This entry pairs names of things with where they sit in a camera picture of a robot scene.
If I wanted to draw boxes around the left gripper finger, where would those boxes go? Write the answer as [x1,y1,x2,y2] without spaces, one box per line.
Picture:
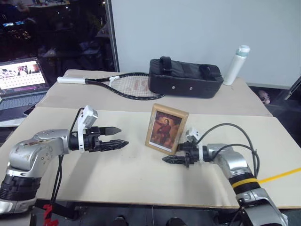
[100,126,122,137]
[101,139,130,152]

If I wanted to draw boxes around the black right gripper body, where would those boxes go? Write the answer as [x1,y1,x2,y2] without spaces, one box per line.
[184,141,201,169]

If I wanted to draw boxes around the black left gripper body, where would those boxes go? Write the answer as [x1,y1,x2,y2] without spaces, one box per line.
[83,126,103,152]

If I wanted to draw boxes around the wooden picture frame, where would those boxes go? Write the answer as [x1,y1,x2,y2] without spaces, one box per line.
[144,103,190,155]

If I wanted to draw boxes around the black white tennis racket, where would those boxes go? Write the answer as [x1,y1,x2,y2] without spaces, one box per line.
[57,72,166,102]

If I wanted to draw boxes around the dark rounded shape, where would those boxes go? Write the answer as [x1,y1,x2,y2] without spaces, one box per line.
[113,216,128,226]
[166,217,182,226]

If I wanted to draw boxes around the black padded bag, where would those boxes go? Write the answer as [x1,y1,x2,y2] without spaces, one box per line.
[148,56,224,99]

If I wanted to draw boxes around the red clip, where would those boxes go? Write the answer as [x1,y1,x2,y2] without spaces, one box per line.
[42,204,60,226]

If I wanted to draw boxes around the yellow strip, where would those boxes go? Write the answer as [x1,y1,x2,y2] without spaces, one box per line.
[258,167,301,184]

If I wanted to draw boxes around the pink object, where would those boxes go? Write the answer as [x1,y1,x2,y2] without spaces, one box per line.
[258,89,271,104]

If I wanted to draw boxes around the open silver laptop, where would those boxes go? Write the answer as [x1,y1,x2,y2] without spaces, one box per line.
[0,57,51,128]

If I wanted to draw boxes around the white water bottle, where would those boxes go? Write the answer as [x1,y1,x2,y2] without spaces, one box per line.
[222,45,251,86]

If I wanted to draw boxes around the grey metal leg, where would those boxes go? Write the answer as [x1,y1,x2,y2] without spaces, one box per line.
[284,74,301,101]

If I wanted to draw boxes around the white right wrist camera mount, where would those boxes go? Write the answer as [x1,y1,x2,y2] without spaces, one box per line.
[185,127,206,163]

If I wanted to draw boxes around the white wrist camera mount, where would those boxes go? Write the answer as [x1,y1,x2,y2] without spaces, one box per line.
[185,127,206,163]
[77,105,99,153]

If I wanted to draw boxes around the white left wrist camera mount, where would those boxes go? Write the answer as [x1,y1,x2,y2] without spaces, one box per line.
[77,105,99,153]

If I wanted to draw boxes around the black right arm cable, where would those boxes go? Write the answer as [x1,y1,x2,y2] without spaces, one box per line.
[197,122,261,181]

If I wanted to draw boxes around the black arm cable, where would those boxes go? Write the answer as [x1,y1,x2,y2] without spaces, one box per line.
[197,122,261,181]
[50,107,85,209]

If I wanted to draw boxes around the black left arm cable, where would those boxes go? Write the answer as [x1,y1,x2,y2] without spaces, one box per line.
[50,107,85,209]

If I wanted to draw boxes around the grey metal partition post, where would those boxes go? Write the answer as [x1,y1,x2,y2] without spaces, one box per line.
[104,0,120,73]

